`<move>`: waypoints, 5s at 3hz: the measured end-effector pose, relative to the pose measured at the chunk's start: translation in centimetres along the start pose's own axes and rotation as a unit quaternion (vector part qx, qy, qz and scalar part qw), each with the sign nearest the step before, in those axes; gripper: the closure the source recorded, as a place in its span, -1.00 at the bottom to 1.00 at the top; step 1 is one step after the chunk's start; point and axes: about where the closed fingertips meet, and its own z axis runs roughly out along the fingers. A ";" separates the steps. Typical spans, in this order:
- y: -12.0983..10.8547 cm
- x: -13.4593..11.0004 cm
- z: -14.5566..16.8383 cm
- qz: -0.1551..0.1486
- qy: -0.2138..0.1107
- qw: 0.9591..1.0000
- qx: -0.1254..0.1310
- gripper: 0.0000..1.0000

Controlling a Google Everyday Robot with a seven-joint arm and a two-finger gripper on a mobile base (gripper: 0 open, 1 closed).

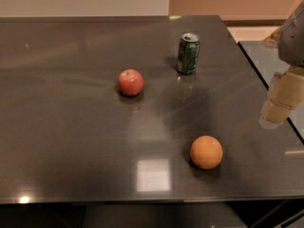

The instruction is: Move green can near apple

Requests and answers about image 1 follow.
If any green soda can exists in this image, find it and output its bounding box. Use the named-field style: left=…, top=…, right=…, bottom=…
left=177, top=32, right=200, bottom=75

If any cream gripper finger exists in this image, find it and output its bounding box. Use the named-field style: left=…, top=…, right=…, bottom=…
left=259, top=66, right=304, bottom=129

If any orange fruit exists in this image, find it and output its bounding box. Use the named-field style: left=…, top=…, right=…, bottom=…
left=190, top=136, right=223, bottom=170

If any grey side table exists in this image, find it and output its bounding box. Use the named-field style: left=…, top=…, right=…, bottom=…
left=237, top=41, right=304, bottom=143

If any red apple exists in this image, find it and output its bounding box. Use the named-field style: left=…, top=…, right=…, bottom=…
left=118, top=68, right=144, bottom=97

